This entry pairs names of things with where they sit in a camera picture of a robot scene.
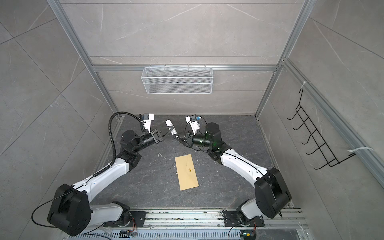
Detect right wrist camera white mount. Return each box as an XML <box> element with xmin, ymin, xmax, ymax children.
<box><xmin>186</xmin><ymin>115</ymin><xmax>201</xmax><ymax>135</ymax></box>

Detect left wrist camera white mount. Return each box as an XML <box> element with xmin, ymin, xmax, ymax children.
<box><xmin>139</xmin><ymin>113</ymin><xmax>154</xmax><ymax>133</ymax></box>

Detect right black camera cable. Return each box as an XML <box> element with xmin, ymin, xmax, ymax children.
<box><xmin>183</xmin><ymin>116</ymin><xmax>235</xmax><ymax>157</ymax></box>

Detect white glue stick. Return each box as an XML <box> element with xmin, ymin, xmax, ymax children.
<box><xmin>166</xmin><ymin>120</ymin><xmax>178</xmax><ymax>136</ymax></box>

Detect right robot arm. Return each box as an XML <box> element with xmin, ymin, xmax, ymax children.
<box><xmin>171</xmin><ymin>123</ymin><xmax>292</xmax><ymax>224</ymax></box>

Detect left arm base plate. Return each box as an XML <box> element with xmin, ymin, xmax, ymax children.
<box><xmin>103</xmin><ymin>211</ymin><xmax>147</xmax><ymax>229</ymax></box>

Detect black camera cable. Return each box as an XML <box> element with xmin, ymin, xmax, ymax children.
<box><xmin>108</xmin><ymin>111</ymin><xmax>142</xmax><ymax>167</ymax></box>
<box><xmin>183</xmin><ymin>116</ymin><xmax>235</xmax><ymax>157</ymax></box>

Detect black wire hook rack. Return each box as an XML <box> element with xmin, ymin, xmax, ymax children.
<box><xmin>287</xmin><ymin>89</ymin><xmax>356</xmax><ymax>170</ymax></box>

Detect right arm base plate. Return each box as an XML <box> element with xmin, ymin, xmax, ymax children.
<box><xmin>221</xmin><ymin>210</ymin><xmax>265</xmax><ymax>227</ymax></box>

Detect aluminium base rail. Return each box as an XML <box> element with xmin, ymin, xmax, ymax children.
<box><xmin>89</xmin><ymin>209</ymin><xmax>310</xmax><ymax>232</ymax></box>

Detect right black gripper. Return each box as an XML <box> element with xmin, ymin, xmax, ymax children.
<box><xmin>174</xmin><ymin>130</ymin><xmax>215</xmax><ymax>150</ymax></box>

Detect slotted cable duct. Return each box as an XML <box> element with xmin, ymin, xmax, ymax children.
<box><xmin>67</xmin><ymin>229</ymin><xmax>242</xmax><ymax>240</ymax></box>

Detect tan paper envelope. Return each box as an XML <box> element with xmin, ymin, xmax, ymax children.
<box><xmin>175</xmin><ymin>155</ymin><xmax>199</xmax><ymax>191</ymax></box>

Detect white wire mesh basket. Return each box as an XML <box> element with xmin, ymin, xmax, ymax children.
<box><xmin>141</xmin><ymin>67</ymin><xmax>214</xmax><ymax>95</ymax></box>

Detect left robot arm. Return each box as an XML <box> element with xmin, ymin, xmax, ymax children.
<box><xmin>47</xmin><ymin>126</ymin><xmax>174</xmax><ymax>236</ymax></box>

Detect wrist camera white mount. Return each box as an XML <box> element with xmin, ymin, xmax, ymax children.
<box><xmin>139</xmin><ymin>113</ymin><xmax>154</xmax><ymax>133</ymax></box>
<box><xmin>186</xmin><ymin>115</ymin><xmax>201</xmax><ymax>135</ymax></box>

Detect left black camera cable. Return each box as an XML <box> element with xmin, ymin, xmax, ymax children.
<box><xmin>108</xmin><ymin>111</ymin><xmax>142</xmax><ymax>167</ymax></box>

